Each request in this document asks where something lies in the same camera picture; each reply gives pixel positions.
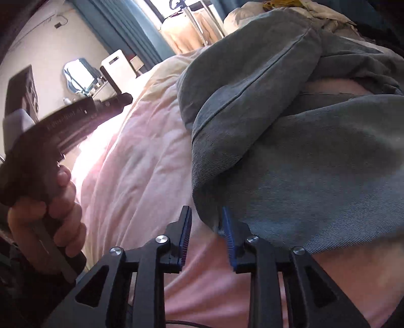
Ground metal clothes rack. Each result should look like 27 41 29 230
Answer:
169 0 225 46

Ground person's left hand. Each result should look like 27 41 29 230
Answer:
8 166 86 274

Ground wall mirror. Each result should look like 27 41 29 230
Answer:
63 58 99 96

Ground white chair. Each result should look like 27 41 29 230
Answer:
101 49 137 93

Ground pink tie-dye duvet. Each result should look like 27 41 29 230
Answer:
73 51 403 327

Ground teal curtain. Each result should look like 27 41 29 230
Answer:
70 0 175 73

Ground pile of beige clothes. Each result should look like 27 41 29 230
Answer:
224 1 358 34

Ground blue denim jeans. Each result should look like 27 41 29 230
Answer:
177 8 403 253

